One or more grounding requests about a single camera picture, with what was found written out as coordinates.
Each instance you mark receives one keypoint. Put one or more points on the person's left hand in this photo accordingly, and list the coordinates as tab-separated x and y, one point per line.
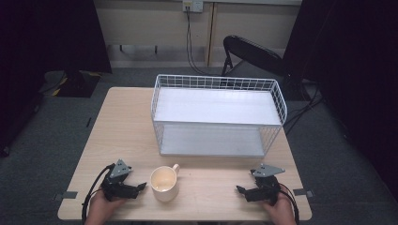
101	207

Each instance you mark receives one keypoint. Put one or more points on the cream ceramic cup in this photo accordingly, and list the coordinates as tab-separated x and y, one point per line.
164	182

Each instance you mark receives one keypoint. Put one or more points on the black folding chair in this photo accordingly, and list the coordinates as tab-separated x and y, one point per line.
253	53

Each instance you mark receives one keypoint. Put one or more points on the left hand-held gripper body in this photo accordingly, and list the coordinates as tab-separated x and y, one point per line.
116	184

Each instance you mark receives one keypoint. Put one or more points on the person's right hand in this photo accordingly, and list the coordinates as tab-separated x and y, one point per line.
281	211

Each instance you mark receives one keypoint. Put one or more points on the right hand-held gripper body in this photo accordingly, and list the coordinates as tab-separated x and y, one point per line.
266	184

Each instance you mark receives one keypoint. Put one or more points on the black stand base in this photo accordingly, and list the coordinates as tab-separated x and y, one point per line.
73	82

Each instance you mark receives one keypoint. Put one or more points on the grey tape strip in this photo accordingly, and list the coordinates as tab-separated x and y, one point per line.
303	192
67	195

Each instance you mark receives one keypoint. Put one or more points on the black curtain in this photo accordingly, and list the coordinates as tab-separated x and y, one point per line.
47	37
350	62

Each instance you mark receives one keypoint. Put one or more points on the white wall socket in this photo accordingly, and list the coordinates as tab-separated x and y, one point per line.
192	5

